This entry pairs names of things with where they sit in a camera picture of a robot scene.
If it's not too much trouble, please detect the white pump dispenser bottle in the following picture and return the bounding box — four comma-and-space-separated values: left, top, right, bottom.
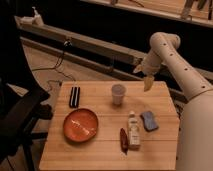
32, 7, 44, 26

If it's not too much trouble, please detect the blue sponge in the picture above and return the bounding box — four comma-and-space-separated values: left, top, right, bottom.
140, 111, 159, 132

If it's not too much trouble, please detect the black office chair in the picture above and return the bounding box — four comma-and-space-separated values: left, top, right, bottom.
0, 78, 53, 171

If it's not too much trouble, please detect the black cable on floor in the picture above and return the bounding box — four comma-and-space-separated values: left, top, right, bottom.
31, 39, 77, 93

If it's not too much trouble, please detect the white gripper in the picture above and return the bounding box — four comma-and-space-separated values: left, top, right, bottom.
133, 50, 163, 91

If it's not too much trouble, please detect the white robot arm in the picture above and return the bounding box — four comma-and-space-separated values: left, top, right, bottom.
134, 32, 213, 171

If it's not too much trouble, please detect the orange plate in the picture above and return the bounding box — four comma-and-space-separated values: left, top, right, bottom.
63, 108, 99, 143

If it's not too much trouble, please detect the translucent plastic cup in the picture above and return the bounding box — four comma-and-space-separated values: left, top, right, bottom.
111, 84, 126, 105

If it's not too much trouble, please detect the white plastic bottle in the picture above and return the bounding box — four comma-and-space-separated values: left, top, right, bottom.
128, 111, 140, 150

